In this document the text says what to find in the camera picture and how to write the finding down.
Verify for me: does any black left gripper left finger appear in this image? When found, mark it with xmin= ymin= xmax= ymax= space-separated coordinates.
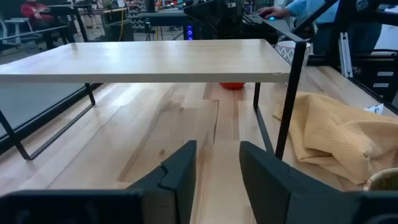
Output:
xmin=126 ymin=139 xmax=197 ymax=224

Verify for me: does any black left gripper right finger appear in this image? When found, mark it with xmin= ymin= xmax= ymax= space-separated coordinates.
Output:
xmin=238 ymin=140 xmax=363 ymax=224

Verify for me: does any large green blue glazed mug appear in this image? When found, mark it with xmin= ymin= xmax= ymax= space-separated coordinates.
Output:
xmin=362 ymin=167 xmax=398 ymax=192

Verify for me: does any white grey patterned mug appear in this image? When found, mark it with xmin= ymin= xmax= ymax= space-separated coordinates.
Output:
xmin=274 ymin=40 xmax=312 ymax=68

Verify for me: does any yellow knitted cloth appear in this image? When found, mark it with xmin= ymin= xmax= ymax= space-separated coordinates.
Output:
xmin=272 ymin=91 xmax=398 ymax=185

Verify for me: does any small red cup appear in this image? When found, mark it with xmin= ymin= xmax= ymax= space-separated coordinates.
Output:
xmin=218 ymin=82 xmax=246 ymax=91

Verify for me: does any white paper tag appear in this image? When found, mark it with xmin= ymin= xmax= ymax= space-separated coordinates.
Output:
xmin=363 ymin=103 xmax=385 ymax=115

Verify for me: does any silver aluminium extrusion bar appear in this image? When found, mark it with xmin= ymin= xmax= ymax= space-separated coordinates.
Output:
xmin=338 ymin=32 xmax=354 ymax=78

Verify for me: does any computer tower with purple light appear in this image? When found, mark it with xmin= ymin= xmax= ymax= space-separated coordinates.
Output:
xmin=183 ymin=24 xmax=195 ymax=41

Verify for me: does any person's hand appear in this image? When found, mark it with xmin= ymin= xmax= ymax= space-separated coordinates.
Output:
xmin=256 ymin=6 xmax=292 ymax=19

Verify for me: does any person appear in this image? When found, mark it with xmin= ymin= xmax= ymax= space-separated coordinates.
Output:
xmin=20 ymin=0 xmax=55 ymax=29
xmin=256 ymin=0 xmax=383 ymax=57

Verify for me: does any white chair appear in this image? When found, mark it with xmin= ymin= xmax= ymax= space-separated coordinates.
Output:
xmin=0 ymin=17 xmax=35 ymax=47

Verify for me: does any wooden shelf with black frame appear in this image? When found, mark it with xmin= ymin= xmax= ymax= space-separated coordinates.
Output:
xmin=0 ymin=39 xmax=307 ymax=161

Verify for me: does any black metal rig frame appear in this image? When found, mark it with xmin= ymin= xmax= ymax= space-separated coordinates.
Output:
xmin=292 ymin=0 xmax=398 ymax=113

